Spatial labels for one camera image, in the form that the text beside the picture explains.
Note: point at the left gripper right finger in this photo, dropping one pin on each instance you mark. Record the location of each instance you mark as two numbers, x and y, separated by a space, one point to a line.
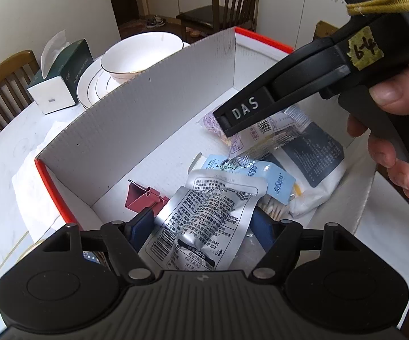
280 241

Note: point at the light blue sachet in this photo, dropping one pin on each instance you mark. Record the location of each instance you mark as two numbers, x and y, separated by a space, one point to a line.
280 184

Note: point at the white paper napkin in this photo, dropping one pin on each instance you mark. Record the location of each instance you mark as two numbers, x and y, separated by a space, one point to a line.
35 205

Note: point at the white bowl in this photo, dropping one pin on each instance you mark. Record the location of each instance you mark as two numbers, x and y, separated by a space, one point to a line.
137 53

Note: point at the person's right hand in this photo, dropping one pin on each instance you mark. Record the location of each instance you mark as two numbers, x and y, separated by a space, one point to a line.
384 110

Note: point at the red binder clip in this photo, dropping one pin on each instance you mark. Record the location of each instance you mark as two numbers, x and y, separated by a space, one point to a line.
140 197

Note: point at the wooden chair by wall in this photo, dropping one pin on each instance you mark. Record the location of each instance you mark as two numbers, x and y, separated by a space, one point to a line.
16 73

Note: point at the white wall cabinets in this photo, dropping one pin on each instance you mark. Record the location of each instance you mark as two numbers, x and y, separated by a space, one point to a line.
293 22

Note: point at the silver foil pouch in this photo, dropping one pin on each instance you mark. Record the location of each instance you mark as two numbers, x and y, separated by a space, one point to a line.
203 225

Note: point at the stack of white plates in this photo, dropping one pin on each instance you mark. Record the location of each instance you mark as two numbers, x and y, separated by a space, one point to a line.
94 84

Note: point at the green white tissue box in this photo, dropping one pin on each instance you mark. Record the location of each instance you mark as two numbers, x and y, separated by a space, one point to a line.
54 86

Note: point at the red cardboard box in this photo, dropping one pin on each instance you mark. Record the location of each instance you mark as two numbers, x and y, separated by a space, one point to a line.
151 129

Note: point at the bag of cotton swabs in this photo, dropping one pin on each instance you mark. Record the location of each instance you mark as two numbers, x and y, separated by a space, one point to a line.
277 210

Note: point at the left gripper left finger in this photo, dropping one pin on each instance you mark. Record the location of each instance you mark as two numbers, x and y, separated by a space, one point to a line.
123 241

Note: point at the pink snack packet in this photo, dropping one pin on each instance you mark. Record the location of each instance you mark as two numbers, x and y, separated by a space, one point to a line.
258 139

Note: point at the brown cardboard box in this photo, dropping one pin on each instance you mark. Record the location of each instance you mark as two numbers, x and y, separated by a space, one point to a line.
323 30

